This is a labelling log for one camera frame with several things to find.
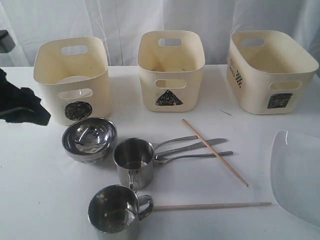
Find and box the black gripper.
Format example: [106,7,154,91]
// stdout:
[0,69,51,126]

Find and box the stainless steel bowl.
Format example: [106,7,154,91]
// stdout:
[61,117,118,165]

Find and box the steel fork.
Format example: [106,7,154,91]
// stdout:
[152,153,217,166]
[151,135,198,150]

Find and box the wooden chopstick diagonal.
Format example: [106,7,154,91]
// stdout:
[182,119,249,187]

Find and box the wooden chopstick horizontal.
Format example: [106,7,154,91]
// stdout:
[153,202,272,212]

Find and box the cream bin with circle mark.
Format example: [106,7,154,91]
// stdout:
[33,36,112,126]

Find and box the cream bin with triangle mark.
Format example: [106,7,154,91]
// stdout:
[137,30,206,112]

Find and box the steel table knife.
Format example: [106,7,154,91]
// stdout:
[155,138,228,157]

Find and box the cream bin with square mark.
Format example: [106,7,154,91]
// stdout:
[226,30,320,115]

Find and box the white square plate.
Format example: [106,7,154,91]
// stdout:
[270,130,320,227]

